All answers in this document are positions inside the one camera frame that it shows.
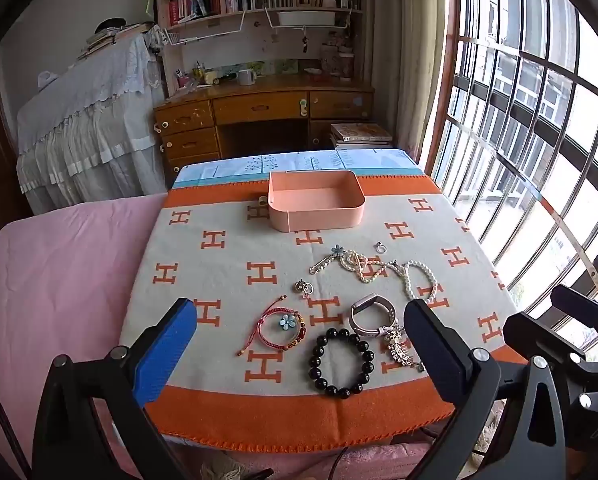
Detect black bead bracelet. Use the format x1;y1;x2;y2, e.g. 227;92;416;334
309;328;376;395

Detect orange patterned blanket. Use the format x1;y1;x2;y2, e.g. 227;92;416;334
119;175;530;454

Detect white lace furniture cover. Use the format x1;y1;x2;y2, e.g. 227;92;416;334
15;31;169;215

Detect cream pearl necklace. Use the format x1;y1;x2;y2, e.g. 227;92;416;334
339;252;399;284

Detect blue tree print cloth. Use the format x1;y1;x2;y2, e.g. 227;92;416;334
171;149;425;191

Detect pile of books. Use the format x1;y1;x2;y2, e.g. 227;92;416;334
78;21;156;59

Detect red string bracelet blue flower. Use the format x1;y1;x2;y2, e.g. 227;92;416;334
236;295;310;357

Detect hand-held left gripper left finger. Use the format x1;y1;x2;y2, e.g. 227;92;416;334
31;297;198;480

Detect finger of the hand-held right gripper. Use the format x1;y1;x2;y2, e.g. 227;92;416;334
503;311;598;368
552;284;598;361

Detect pink plastic tray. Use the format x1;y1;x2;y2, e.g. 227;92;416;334
267;170;366;233

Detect stack of books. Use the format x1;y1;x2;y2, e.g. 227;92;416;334
329;122;395;151

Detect beige curtain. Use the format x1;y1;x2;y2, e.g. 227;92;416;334
370;0;448;167

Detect wooden bookshelf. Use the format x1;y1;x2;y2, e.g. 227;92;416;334
155;0;371;97

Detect wooden desk with drawers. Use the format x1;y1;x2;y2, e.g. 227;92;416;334
153;77;376;187

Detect white plastic basket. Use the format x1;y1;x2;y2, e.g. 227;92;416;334
276;9;337;27

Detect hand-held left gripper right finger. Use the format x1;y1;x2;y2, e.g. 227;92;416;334
403;299;571;480

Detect metal window grille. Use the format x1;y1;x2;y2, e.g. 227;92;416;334
423;0;598;361

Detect white wire rack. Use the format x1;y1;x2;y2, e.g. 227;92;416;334
163;7;248;47

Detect pink bed sheet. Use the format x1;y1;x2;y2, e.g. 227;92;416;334
0;194;172;480

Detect blue flower brooch pin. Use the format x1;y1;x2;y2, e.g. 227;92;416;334
309;245;347;275

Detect pink watch band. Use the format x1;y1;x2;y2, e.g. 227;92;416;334
350;292;401;337

